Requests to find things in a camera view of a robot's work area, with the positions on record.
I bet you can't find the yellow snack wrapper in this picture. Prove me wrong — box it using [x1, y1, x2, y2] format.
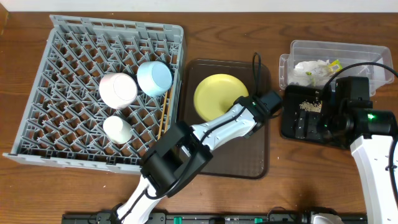
[306, 58, 343, 77]

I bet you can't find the white napkin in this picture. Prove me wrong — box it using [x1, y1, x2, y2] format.
[288, 60, 330, 87]

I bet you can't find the yellow plate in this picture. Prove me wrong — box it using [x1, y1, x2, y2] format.
[193, 74, 249, 121]

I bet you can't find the light blue bowl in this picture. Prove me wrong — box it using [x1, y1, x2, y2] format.
[136, 61, 173, 97]

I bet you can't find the pink bowl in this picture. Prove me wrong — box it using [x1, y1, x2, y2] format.
[99, 73, 137, 110]

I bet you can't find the white paper cup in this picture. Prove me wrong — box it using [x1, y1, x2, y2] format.
[103, 116, 132, 144]

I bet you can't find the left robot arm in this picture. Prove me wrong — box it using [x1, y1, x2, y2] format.
[113, 91, 282, 223]

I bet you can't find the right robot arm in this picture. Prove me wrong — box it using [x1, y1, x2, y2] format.
[285, 77, 397, 223]

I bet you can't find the food scraps pile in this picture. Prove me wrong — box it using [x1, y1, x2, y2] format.
[299, 101, 322, 113]

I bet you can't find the black rectangular tray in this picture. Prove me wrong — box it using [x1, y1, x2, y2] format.
[281, 85, 354, 149]

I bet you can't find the clear plastic bin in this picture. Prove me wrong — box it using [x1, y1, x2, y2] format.
[279, 40, 393, 90]

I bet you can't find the dark brown serving tray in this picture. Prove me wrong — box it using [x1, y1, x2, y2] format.
[177, 59, 270, 179]

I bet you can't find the grey plastic dish rack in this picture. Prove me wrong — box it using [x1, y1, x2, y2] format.
[5, 15, 186, 174]

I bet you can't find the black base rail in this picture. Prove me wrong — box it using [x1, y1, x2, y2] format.
[61, 212, 373, 224]

